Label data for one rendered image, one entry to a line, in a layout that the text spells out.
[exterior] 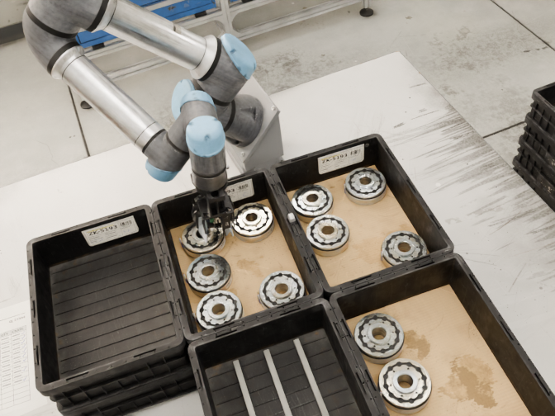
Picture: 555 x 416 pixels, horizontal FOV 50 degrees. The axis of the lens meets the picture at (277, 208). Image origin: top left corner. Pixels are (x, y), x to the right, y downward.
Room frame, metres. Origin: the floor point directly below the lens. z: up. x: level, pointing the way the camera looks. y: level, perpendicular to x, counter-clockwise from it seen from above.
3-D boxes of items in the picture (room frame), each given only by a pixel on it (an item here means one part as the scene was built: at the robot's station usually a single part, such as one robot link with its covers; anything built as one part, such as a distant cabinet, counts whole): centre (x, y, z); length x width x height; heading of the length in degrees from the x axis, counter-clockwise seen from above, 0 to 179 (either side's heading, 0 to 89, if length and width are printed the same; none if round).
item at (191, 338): (0.81, 0.12, 0.92); 0.40 x 0.30 x 0.02; 12
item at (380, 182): (1.00, -0.23, 0.86); 0.10 x 0.10 x 0.01
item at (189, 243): (0.91, 0.19, 0.86); 0.10 x 0.10 x 0.01
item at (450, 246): (0.87, -0.18, 0.92); 0.40 x 0.30 x 0.02; 12
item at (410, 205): (0.87, -0.18, 0.87); 0.40 x 0.30 x 0.11; 12
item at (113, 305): (0.75, 0.41, 0.87); 0.40 x 0.30 x 0.11; 12
